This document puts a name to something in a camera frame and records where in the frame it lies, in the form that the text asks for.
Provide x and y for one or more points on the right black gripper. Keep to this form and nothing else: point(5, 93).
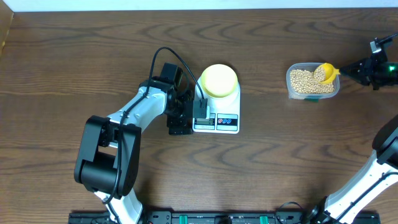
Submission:
point(366, 74)

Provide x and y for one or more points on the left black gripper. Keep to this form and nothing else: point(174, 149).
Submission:
point(175, 124)

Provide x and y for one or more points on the yellow measuring scoop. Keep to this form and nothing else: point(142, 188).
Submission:
point(325, 74)

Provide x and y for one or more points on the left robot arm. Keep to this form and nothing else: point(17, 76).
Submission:
point(108, 157)

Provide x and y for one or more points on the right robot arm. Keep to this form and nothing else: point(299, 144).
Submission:
point(380, 171)

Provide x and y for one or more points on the white digital kitchen scale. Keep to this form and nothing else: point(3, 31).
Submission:
point(223, 114)

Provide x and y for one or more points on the yellow bowl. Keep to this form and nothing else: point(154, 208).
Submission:
point(218, 80)

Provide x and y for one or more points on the clear plastic container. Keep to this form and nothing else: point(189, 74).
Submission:
point(305, 96)

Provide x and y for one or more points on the soybeans pile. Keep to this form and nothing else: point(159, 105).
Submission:
point(302, 81)

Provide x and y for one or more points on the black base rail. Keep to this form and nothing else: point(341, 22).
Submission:
point(165, 217)

